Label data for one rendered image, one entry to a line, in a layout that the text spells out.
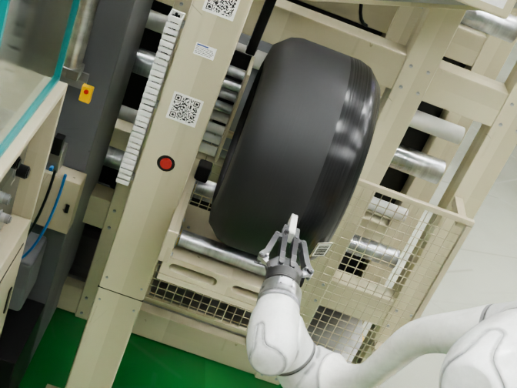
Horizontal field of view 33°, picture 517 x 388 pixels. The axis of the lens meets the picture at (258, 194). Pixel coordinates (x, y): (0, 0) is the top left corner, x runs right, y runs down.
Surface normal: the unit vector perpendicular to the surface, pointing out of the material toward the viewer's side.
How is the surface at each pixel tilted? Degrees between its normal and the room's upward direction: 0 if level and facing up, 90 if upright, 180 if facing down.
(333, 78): 20
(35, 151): 90
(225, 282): 90
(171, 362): 0
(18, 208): 90
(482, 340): 33
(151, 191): 90
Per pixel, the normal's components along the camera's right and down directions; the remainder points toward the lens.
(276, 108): -0.09, -0.28
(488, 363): -0.03, -0.65
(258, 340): -0.54, -0.50
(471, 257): 0.33, -0.80
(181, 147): -0.09, 0.49
